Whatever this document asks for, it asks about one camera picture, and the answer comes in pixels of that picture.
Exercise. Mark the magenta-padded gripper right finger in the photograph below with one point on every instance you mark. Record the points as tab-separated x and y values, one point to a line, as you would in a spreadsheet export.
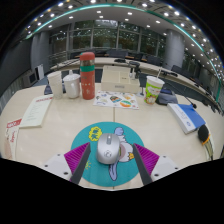
164	165

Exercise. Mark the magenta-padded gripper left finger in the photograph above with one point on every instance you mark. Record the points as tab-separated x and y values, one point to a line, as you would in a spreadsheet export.
60	165

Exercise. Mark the silver grey computer mouse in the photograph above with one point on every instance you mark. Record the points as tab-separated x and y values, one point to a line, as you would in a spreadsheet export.
108	150

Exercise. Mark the round teal cartoon mouse pad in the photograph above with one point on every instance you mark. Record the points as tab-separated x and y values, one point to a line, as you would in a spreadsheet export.
100	175

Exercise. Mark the black silver handheld microphone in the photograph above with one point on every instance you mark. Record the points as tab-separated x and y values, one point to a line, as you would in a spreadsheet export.
203	133

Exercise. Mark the red and white leaflet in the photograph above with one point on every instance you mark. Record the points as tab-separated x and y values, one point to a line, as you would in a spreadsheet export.
13	136

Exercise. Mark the blue and white book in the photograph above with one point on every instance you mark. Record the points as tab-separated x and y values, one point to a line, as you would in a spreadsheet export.
190	116

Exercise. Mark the white printed paper sheet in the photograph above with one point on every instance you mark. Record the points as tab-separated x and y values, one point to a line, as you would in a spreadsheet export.
36	111

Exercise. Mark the dark desk conference microphone unit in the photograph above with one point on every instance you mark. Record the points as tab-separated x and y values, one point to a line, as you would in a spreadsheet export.
166	98

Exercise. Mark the green printed paper cup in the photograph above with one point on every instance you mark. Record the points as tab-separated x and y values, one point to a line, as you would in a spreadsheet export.
153	90

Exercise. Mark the white lidded cup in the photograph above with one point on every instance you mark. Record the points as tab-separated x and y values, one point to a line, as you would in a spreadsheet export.
72	86

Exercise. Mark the plain white paper cup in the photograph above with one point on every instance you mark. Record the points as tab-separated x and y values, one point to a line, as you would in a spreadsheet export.
56	85

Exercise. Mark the colourful sticker sheet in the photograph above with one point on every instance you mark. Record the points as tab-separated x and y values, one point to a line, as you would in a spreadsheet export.
116	100

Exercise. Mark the red drink bottle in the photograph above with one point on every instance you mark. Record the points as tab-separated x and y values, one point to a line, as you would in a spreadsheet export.
87	80

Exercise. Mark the dark office chairs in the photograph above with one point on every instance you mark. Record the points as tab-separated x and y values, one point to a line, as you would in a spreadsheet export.
116	53

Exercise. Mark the ceiling lights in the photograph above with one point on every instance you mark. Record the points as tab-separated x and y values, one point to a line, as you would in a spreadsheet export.
100	12

